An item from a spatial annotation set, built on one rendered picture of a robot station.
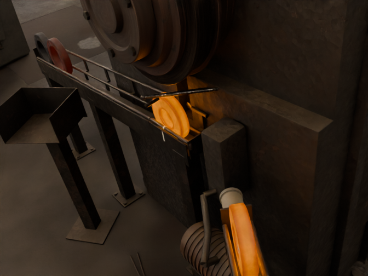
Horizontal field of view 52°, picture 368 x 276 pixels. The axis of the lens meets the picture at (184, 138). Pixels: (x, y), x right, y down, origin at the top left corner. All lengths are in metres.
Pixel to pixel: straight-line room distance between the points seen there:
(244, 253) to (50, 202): 1.54
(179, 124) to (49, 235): 1.10
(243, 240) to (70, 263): 1.20
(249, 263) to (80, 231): 1.27
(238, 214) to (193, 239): 0.32
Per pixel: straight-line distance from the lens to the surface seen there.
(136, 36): 0.88
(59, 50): 1.86
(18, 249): 2.03
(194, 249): 1.09
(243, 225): 0.78
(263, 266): 0.84
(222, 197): 0.97
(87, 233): 1.92
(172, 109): 1.11
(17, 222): 2.17
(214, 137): 0.97
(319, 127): 0.87
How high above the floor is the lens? 1.39
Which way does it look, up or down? 37 degrees down
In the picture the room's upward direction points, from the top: 10 degrees counter-clockwise
